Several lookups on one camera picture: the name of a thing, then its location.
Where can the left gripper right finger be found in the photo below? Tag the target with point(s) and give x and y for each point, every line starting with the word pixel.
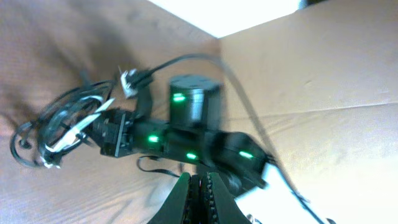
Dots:
pixel 220 206

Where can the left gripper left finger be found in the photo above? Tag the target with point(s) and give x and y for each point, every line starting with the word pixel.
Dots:
pixel 172 210

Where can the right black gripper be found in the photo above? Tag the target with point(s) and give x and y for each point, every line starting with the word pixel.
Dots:
pixel 111 132

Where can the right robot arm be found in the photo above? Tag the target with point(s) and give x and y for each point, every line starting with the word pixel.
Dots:
pixel 191 135

